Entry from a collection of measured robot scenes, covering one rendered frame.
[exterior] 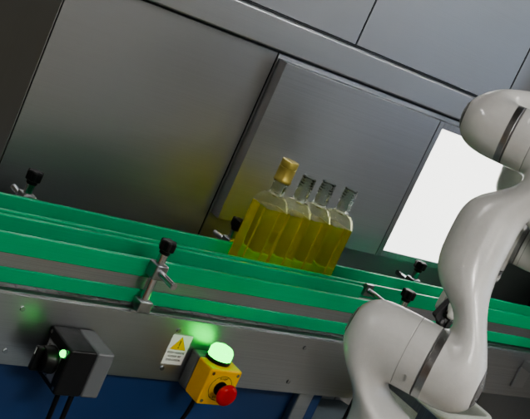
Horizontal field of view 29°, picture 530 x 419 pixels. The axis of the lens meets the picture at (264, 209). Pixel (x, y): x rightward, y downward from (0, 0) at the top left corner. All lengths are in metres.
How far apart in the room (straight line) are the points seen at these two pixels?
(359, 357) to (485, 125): 0.42
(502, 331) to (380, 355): 0.98
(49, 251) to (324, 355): 0.65
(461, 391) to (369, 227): 0.79
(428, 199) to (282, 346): 0.65
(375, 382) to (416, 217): 0.83
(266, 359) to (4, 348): 0.53
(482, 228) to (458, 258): 0.06
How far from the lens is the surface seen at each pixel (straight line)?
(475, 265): 1.66
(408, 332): 1.65
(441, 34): 2.31
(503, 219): 1.68
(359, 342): 1.65
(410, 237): 2.46
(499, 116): 1.71
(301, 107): 2.10
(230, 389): 1.80
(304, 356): 2.01
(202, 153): 2.05
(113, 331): 1.74
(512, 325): 2.61
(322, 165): 2.19
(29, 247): 1.62
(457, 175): 2.48
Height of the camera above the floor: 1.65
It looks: 12 degrees down
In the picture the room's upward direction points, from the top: 25 degrees clockwise
